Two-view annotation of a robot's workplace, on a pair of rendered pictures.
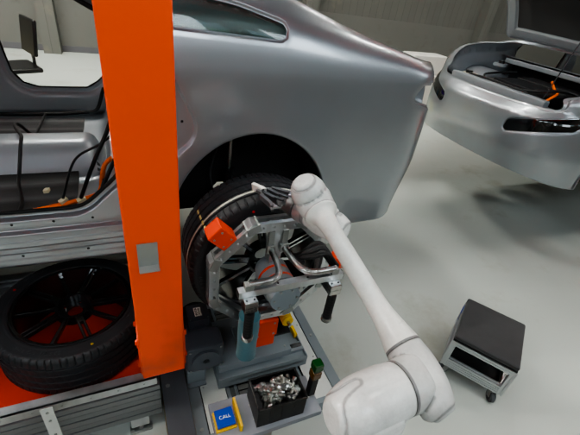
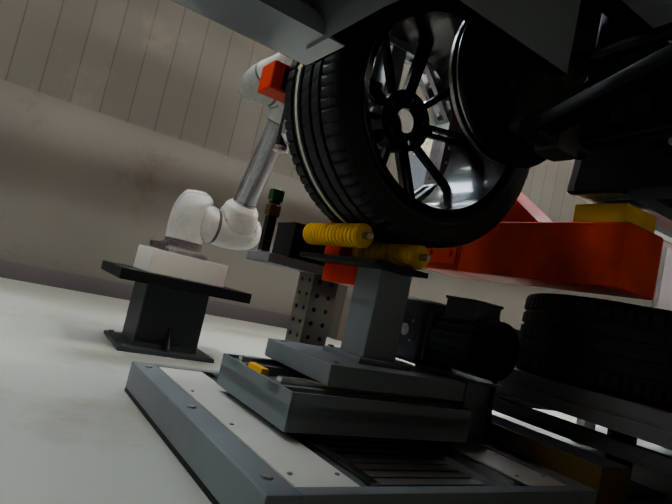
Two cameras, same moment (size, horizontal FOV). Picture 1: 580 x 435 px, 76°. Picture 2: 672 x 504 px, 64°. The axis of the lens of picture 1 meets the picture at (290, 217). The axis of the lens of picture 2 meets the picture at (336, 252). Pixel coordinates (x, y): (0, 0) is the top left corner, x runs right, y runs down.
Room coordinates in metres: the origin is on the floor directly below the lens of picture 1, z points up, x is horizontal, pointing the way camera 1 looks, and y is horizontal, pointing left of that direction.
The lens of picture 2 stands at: (2.69, -0.12, 0.36)
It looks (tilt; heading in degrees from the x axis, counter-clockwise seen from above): 5 degrees up; 175
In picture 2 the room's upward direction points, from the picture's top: 13 degrees clockwise
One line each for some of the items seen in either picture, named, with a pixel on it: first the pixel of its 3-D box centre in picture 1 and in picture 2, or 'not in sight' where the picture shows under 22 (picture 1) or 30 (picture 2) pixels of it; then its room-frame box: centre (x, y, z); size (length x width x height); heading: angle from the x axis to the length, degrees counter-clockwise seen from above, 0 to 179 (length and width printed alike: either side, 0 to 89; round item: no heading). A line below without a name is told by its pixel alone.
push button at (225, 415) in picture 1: (224, 418); not in sight; (0.77, 0.13, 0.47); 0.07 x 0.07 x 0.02; 27
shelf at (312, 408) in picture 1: (265, 409); (313, 269); (0.85, -0.02, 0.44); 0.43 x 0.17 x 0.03; 117
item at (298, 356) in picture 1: (254, 344); (343, 396); (1.39, 0.09, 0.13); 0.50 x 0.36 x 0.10; 117
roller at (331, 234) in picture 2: (279, 304); (336, 234); (1.36, -0.01, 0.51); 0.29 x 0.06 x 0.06; 27
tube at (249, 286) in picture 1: (261, 259); not in sight; (1.06, 0.08, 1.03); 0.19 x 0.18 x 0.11; 27
